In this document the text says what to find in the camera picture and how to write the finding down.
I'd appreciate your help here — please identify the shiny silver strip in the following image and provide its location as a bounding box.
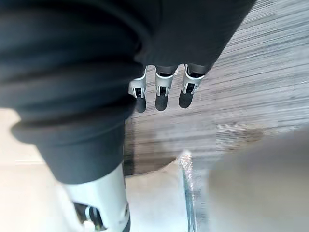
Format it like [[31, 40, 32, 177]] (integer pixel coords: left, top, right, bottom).
[[178, 149, 209, 232]]

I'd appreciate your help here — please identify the beige cushion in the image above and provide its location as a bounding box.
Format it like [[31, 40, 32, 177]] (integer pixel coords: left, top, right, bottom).
[[124, 156, 187, 232]]

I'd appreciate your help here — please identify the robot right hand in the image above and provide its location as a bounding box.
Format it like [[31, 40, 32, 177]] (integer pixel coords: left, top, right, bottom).
[[0, 0, 257, 232]]

